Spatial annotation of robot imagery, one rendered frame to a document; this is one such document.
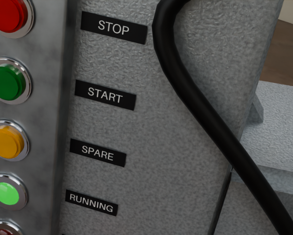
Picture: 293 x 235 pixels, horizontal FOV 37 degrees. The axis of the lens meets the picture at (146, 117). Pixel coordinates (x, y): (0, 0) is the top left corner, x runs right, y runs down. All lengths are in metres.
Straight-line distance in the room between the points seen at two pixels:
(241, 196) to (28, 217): 0.18
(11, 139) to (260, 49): 0.19
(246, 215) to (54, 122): 0.17
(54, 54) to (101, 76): 0.04
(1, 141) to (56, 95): 0.06
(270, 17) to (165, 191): 0.15
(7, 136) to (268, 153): 0.21
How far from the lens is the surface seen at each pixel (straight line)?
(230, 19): 0.29
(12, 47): 0.32
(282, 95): 0.48
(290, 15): 6.87
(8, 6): 0.30
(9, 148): 0.35
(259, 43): 0.29
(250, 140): 0.39
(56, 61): 0.31
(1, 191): 0.38
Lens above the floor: 1.59
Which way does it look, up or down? 29 degrees down
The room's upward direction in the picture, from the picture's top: 10 degrees clockwise
